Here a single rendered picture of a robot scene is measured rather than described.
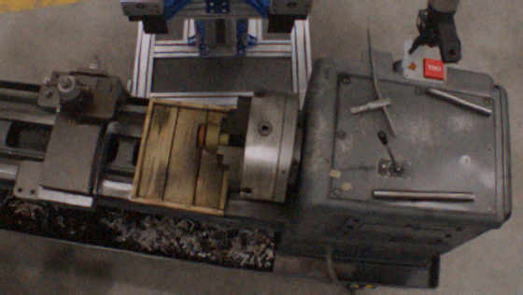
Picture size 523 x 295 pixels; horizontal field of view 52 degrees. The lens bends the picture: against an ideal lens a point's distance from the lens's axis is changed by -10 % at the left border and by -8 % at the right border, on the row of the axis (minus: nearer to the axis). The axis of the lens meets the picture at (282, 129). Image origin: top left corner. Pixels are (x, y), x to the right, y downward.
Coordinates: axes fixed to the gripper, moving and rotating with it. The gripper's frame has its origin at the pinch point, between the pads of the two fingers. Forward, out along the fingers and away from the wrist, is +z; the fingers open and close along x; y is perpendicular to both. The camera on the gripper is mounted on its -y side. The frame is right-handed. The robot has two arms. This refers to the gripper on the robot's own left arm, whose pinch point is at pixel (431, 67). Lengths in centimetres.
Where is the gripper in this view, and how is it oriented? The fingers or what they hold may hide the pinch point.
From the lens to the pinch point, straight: 147.2
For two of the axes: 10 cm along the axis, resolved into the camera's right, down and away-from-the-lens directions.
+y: -1.1, -8.0, 5.9
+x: -9.9, 1.0, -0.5
